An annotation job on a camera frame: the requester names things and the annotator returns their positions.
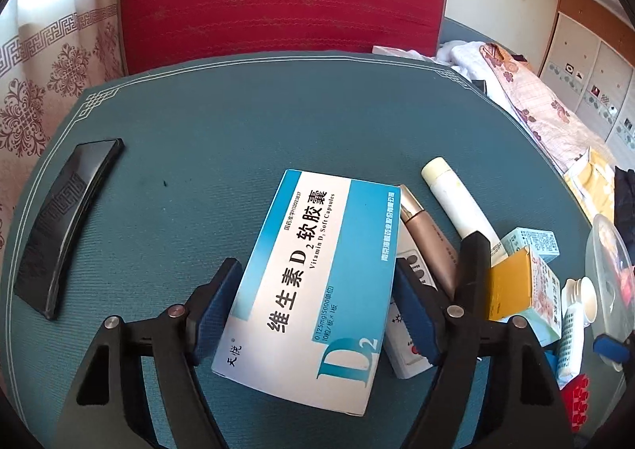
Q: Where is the blue white vitamin D2 box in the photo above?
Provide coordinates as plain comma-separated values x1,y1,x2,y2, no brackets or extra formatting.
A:
212,170,400,417

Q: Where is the white sliding wardrobe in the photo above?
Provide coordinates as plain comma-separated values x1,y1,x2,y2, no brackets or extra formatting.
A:
540,0,634,167

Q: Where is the rose gold cosmetic tube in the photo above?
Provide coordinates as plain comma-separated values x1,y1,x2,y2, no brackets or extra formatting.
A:
399,185,458,300

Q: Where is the black rectangular case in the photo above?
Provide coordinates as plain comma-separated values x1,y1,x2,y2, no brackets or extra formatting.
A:
14,138,124,320

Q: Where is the clear plastic bowl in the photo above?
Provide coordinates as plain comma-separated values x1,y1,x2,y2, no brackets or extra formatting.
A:
585,214,634,341

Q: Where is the white medicine box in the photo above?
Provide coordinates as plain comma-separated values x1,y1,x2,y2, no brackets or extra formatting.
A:
383,224,437,380

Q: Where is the floral pink quilt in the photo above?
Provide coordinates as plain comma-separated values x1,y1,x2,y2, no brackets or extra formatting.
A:
479,42,616,174

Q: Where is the red building block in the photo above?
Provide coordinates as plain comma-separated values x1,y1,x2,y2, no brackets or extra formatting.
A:
561,374,590,433

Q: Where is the black jacket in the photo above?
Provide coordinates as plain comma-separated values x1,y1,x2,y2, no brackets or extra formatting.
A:
615,167,635,261

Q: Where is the yellow blanket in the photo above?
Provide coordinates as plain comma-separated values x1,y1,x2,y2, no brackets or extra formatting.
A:
564,148,615,222

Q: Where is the teal table mat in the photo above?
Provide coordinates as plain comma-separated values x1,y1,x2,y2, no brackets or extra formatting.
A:
1,52,590,446

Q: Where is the teal small medicine box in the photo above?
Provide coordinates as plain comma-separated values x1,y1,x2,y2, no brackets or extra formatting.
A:
502,227,560,263

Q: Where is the yellow green medicine box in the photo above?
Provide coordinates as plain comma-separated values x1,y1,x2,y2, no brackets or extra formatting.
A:
487,247,562,347

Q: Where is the white cream tube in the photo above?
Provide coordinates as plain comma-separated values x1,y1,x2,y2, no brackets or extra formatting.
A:
421,156,500,245

